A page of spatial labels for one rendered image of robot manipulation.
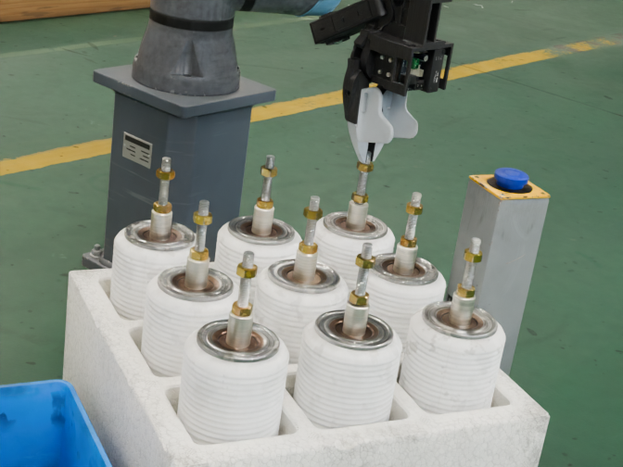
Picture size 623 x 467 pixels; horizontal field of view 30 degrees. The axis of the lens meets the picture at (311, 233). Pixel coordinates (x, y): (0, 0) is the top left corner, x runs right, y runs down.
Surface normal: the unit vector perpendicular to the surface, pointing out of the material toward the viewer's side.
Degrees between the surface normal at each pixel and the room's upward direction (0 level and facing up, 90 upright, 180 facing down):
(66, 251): 0
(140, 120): 90
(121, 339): 0
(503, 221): 90
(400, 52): 90
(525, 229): 90
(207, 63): 72
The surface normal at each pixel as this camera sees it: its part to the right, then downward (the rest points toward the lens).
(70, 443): -0.90, 0.02
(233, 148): 0.76, 0.34
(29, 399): 0.42, 0.37
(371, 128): -0.70, 0.20
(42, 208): 0.13, -0.92
